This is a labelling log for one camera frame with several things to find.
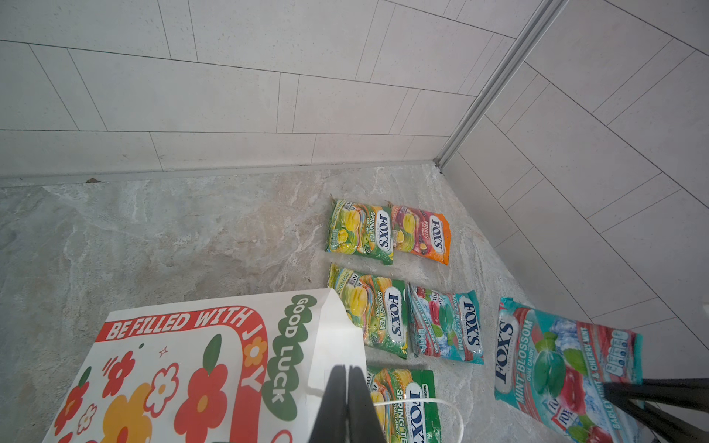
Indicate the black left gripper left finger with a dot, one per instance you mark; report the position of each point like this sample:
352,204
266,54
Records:
330,424

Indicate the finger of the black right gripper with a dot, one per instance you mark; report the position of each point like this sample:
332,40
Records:
665,425
676,391

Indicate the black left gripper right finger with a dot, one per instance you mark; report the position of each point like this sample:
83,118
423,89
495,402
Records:
363,423

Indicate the green snack pack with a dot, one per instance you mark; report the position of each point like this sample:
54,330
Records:
414,421

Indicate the white floral paper bag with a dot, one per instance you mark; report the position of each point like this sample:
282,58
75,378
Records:
249,368

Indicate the green yellow candy bag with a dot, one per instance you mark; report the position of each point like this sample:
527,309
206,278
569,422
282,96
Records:
361,229
377,305

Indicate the teal snack pack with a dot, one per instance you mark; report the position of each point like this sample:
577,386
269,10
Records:
445,325

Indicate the orange pink candy bag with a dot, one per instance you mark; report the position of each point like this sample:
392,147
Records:
422,233

